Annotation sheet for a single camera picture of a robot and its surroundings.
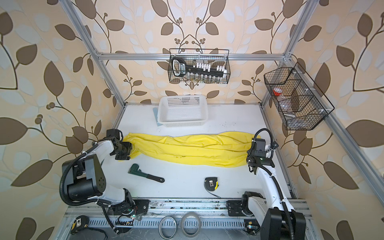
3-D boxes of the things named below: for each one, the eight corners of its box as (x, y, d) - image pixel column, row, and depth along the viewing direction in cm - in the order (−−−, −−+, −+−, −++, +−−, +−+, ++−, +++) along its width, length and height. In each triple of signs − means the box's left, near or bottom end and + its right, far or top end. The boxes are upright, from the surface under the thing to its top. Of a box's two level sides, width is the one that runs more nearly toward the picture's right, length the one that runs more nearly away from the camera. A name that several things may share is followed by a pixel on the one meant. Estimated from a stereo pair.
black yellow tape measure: (204, 191, 81) (204, 189, 79) (204, 178, 86) (204, 176, 83) (218, 191, 81) (219, 189, 79) (217, 178, 86) (218, 176, 83)
